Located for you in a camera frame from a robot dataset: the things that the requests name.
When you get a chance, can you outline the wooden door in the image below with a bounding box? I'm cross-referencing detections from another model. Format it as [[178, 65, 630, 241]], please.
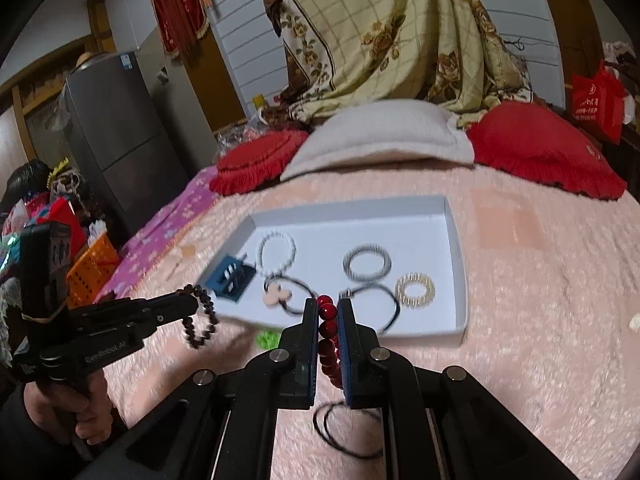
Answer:
[[185, 5, 248, 141]]

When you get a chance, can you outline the grey spiral hair tie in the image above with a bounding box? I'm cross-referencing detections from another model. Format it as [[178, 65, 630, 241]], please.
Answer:
[[342, 244, 391, 283]]

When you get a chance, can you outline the brown bead bracelet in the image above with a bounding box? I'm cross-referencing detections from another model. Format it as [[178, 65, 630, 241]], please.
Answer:
[[181, 284, 222, 350]]

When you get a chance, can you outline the pink quilted bedspread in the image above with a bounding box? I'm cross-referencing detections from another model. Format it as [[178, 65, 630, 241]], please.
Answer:
[[95, 162, 640, 480]]

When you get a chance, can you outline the orange plastic basket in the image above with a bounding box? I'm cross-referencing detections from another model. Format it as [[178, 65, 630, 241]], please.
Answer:
[[66, 231, 122, 308]]

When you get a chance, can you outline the beige pillow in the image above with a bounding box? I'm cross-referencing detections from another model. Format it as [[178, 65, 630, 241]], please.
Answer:
[[280, 101, 476, 183]]

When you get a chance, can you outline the grey refrigerator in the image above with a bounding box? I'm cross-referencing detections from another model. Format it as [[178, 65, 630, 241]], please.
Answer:
[[64, 51, 192, 248]]

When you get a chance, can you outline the purple patterned sheet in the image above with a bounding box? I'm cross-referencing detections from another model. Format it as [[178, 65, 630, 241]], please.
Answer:
[[107, 167, 221, 306]]

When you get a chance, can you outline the clear plastic bag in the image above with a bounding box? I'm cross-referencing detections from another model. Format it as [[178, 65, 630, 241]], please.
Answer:
[[215, 105, 296, 156]]

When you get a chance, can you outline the red bead bracelet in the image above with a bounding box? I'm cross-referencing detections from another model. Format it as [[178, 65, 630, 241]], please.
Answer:
[[315, 296, 347, 390]]

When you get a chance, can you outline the red shopping bag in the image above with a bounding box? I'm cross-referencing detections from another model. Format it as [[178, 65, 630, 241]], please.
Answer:
[[570, 60, 628, 141]]

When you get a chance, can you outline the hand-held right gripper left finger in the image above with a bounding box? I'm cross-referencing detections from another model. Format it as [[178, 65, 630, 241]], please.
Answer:
[[72, 297, 321, 480]]

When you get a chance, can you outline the thin black hair tie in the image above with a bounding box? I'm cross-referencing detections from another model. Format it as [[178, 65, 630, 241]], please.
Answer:
[[314, 402, 385, 459], [340, 282, 402, 333]]

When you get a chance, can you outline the white cardboard box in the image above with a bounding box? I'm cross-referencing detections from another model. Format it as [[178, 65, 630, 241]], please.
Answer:
[[195, 195, 469, 347]]

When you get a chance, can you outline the blue hair claw clip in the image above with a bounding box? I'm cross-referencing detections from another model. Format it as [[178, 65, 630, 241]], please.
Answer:
[[209, 255, 257, 303]]

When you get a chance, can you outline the floral checked blanket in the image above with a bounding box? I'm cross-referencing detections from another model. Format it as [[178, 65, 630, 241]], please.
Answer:
[[262, 0, 533, 126]]

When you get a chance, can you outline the gold spiral hair tie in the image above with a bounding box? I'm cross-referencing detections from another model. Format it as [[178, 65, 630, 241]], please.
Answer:
[[394, 273, 435, 309]]

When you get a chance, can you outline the white bead bracelet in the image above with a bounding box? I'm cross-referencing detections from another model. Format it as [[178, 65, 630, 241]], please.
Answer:
[[256, 230, 298, 277]]

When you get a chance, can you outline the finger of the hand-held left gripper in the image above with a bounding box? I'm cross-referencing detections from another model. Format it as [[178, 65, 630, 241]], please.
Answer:
[[142, 305, 201, 341], [135, 292, 200, 317]]

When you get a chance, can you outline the person's left hand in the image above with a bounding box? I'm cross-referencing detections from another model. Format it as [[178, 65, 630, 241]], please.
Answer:
[[25, 375, 113, 448]]

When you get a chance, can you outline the red box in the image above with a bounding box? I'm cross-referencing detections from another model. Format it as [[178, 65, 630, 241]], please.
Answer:
[[30, 197, 86, 256]]

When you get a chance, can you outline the mouse-shaped hair tie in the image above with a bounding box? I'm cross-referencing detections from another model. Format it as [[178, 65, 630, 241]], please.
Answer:
[[262, 275, 318, 318]]

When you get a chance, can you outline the red ruffled cushion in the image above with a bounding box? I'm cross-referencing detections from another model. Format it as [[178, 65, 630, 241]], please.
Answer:
[[209, 129, 311, 196], [467, 101, 628, 201]]

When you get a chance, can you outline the red knot wall decoration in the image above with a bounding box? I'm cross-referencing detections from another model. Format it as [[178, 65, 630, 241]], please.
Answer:
[[145, 0, 211, 58]]

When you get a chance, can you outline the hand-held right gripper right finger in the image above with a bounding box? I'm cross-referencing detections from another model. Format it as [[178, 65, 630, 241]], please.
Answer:
[[336, 298, 581, 480]]

